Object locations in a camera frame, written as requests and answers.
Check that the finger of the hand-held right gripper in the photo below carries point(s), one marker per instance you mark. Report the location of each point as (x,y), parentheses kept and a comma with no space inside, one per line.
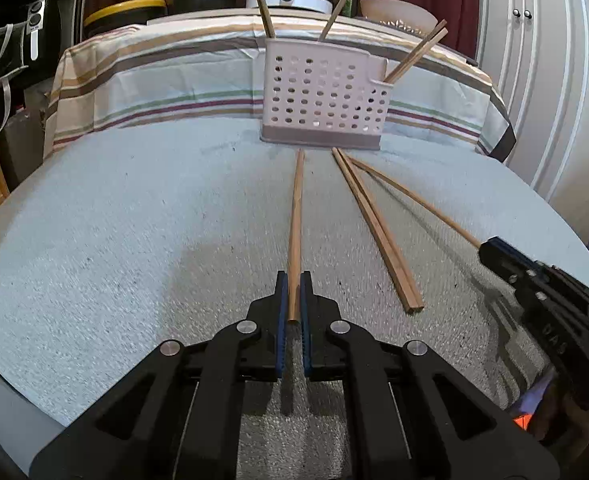
(496,260)
(516,252)

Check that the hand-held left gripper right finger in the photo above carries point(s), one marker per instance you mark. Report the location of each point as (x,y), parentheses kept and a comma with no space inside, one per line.
(307,320)

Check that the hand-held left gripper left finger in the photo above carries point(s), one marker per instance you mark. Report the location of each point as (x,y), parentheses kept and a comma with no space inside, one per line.
(280,320)

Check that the pair of wooden chopsticks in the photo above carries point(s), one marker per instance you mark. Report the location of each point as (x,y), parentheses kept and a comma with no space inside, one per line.
(383,235)

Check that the white perforated utensil basket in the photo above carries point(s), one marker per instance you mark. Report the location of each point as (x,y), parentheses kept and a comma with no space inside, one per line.
(319,95)

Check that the person's right hand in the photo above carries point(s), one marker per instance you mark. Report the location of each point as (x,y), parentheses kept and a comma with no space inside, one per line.
(574,417)

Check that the white wardrobe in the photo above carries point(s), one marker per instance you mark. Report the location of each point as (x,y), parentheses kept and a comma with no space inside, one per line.
(549,85)

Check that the striped tablecloth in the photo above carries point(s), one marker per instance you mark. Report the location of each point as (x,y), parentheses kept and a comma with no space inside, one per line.
(174,85)

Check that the white bowl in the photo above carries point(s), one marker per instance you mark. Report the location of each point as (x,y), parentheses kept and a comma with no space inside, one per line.
(399,10)

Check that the flat black yellow-rimmed pan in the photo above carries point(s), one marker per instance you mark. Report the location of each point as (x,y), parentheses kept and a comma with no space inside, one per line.
(124,15)

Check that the black silver air fryer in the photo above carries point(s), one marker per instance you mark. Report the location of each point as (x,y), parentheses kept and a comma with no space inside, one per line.
(42,30)

